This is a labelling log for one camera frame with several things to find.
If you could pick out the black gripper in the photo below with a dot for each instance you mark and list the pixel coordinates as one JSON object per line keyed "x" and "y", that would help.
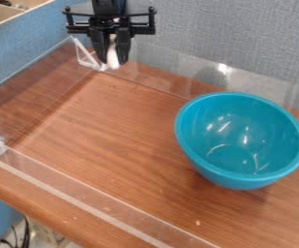
{"x": 110, "y": 15}

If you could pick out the white toy mushroom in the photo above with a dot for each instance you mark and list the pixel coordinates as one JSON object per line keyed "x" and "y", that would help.
{"x": 112, "y": 62}

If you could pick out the blue plastic bowl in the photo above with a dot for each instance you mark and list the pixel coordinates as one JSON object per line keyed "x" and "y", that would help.
{"x": 240, "y": 139}

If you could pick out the wooden shelf box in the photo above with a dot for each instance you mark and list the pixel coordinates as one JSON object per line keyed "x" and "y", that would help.
{"x": 14, "y": 8}

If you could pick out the clear acrylic barrier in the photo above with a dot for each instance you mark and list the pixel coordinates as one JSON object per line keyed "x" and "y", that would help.
{"x": 91, "y": 164}

